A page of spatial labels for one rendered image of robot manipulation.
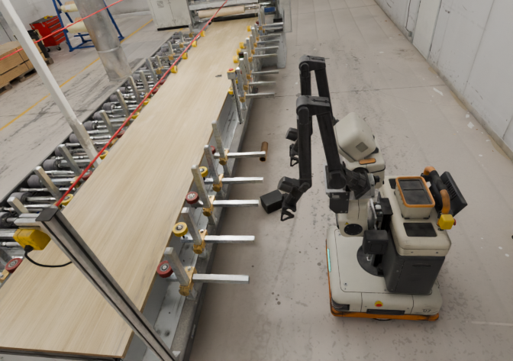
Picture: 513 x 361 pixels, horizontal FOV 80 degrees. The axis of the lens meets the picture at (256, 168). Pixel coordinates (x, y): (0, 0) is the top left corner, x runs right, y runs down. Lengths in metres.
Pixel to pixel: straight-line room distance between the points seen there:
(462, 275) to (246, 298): 1.59
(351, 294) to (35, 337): 1.68
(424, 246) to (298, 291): 1.05
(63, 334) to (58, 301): 0.19
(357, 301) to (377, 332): 0.30
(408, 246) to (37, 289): 1.89
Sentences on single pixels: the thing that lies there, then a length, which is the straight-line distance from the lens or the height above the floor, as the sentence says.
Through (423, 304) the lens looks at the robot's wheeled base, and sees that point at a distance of 2.25.
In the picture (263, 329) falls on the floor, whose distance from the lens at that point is 2.37.
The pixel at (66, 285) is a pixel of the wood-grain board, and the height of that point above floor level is 0.90.
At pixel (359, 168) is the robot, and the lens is 1.51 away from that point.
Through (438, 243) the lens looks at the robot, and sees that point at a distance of 1.82.
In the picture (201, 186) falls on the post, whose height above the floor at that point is 1.04.
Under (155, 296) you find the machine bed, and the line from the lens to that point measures 1.83.
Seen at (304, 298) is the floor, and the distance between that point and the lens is 2.45.
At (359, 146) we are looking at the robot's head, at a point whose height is 1.32.
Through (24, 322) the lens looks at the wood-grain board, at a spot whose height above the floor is 0.90.
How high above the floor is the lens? 2.17
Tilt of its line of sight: 39 degrees down
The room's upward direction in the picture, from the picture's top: 10 degrees counter-clockwise
